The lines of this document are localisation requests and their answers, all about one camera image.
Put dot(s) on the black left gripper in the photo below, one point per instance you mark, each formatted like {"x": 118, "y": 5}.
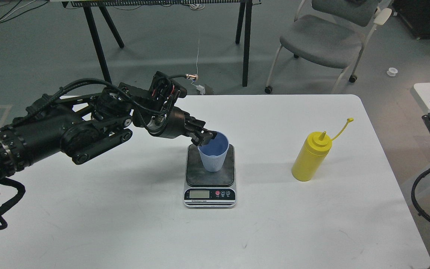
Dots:
{"x": 176, "y": 123}

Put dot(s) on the black digital kitchen scale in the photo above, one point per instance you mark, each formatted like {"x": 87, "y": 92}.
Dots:
{"x": 204, "y": 189}

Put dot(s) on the blue ribbed plastic cup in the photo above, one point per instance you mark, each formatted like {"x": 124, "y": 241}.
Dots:
{"x": 214, "y": 153}

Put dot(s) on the yellow squeeze bottle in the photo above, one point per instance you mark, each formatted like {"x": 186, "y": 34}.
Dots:
{"x": 315, "y": 149}

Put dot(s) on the grey office chair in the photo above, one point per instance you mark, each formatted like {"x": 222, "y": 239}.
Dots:
{"x": 327, "y": 43}

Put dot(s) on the small white spool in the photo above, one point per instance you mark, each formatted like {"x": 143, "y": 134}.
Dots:
{"x": 392, "y": 72}

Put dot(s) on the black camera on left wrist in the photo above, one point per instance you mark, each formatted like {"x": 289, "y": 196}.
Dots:
{"x": 164, "y": 90}

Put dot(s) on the dark cabinet in corner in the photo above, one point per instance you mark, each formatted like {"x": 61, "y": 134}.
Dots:
{"x": 416, "y": 16}

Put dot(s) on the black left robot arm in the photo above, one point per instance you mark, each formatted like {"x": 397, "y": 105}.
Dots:
{"x": 87, "y": 118}

